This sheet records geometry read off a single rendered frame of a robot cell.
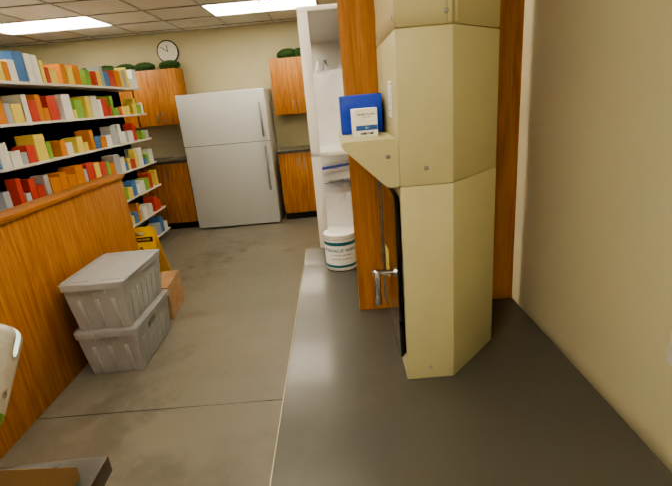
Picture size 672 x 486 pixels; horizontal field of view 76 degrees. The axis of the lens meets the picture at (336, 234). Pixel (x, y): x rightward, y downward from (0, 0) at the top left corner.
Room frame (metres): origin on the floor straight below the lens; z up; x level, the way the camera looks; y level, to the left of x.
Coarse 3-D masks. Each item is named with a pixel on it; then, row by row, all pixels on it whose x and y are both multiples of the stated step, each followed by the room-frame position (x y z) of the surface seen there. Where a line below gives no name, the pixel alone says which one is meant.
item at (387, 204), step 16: (384, 192) 1.06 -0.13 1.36; (384, 208) 1.08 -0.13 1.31; (384, 224) 1.10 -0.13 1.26; (384, 240) 1.13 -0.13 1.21; (384, 256) 1.15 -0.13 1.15; (400, 272) 0.88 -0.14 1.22; (400, 288) 0.88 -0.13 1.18; (400, 304) 0.88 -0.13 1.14; (400, 320) 0.88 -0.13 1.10; (400, 336) 0.88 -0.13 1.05; (400, 352) 0.88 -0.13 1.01
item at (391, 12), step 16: (384, 0) 0.99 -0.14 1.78; (400, 0) 0.87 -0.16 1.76; (416, 0) 0.87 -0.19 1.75; (432, 0) 0.88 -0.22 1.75; (448, 0) 0.87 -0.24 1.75; (464, 0) 0.90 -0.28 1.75; (480, 0) 0.94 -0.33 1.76; (496, 0) 0.99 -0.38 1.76; (384, 16) 1.00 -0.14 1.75; (400, 16) 0.87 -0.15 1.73; (416, 16) 0.87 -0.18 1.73; (432, 16) 0.88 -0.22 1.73; (448, 16) 0.87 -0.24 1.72; (464, 16) 0.90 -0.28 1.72; (480, 16) 0.95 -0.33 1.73; (496, 16) 0.99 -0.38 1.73; (384, 32) 1.01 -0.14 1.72
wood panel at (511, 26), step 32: (352, 0) 1.24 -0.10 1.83; (512, 0) 1.23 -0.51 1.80; (352, 32) 1.24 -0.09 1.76; (512, 32) 1.23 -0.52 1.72; (352, 64) 1.24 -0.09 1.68; (512, 64) 1.23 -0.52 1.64; (512, 96) 1.23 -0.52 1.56; (512, 128) 1.23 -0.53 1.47; (352, 160) 1.24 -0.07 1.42; (512, 160) 1.23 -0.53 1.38; (352, 192) 1.24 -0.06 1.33; (512, 192) 1.23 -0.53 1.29; (512, 224) 1.23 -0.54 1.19; (512, 256) 1.23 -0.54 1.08
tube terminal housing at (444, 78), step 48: (384, 48) 1.02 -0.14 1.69; (432, 48) 0.87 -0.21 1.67; (480, 48) 0.94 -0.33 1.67; (384, 96) 1.06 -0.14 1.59; (432, 96) 0.87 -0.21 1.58; (480, 96) 0.95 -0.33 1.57; (432, 144) 0.87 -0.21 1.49; (480, 144) 0.95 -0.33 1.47; (432, 192) 0.87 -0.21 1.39; (480, 192) 0.95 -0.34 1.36; (432, 240) 0.87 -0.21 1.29; (480, 240) 0.95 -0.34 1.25; (432, 288) 0.87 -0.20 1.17; (480, 288) 0.96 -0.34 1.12; (432, 336) 0.87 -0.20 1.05; (480, 336) 0.96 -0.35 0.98
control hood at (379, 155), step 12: (384, 132) 1.03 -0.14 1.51; (348, 144) 0.87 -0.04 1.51; (360, 144) 0.87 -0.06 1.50; (372, 144) 0.87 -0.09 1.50; (384, 144) 0.87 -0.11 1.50; (396, 144) 0.87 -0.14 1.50; (360, 156) 0.87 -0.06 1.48; (372, 156) 0.87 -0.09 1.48; (384, 156) 0.87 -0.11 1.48; (396, 156) 0.87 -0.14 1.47; (372, 168) 0.87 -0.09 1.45; (384, 168) 0.87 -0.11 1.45; (396, 168) 0.87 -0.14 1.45; (384, 180) 0.87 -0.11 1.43; (396, 180) 0.87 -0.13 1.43
